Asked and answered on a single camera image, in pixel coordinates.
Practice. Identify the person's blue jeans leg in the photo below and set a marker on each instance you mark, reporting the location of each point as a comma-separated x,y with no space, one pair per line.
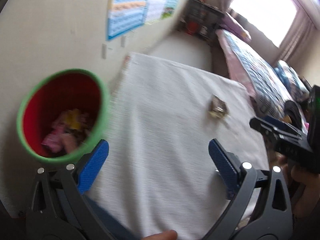
112,225

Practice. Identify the brown chocolate wrapper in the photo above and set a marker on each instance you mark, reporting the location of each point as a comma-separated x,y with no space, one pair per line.
218,108

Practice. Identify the white table wall poster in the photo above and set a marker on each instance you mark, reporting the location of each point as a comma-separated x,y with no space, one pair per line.
155,2

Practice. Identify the person's right hand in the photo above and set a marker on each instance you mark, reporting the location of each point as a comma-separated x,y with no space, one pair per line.
304,201

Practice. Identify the bed with plaid quilt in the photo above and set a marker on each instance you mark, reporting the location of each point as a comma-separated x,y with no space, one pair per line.
246,66

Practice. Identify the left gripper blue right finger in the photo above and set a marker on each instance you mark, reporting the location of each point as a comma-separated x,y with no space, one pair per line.
228,166

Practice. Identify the blue floral pillow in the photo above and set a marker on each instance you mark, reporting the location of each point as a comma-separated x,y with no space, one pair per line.
291,80

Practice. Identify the yellow snack wrapper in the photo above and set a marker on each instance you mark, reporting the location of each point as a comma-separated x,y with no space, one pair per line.
74,120

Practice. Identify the window curtain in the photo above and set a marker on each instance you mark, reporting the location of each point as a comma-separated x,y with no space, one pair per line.
296,38

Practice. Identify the red bucket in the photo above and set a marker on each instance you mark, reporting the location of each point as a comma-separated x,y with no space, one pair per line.
192,27

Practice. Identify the pinyin alphabet wall poster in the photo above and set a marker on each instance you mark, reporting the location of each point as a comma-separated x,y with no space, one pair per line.
124,15

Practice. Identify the pink wrapper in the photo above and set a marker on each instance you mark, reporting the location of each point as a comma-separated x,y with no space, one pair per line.
59,139

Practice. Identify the dark metal shelf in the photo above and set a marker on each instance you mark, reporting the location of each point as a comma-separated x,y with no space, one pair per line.
207,16

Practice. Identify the purple pillow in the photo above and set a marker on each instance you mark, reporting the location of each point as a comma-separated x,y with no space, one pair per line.
233,26

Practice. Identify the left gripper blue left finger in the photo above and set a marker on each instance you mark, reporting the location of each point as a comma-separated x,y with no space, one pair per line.
90,164

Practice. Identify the green red trash bin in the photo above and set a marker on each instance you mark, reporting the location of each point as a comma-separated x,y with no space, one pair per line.
44,105

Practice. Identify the white wall switch plate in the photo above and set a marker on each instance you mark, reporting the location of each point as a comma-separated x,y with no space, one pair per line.
104,51

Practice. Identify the black garment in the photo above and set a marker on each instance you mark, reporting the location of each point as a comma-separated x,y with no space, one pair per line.
292,111

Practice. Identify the person's left hand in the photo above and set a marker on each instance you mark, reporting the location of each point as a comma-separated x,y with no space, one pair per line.
167,235

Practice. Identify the white towel table cover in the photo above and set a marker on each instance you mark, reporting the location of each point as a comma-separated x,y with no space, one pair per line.
159,175

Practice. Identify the white wall socket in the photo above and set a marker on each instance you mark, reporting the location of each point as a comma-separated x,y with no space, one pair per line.
123,41

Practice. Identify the green multiplication wall poster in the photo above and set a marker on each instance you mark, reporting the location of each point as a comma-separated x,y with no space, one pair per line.
172,1

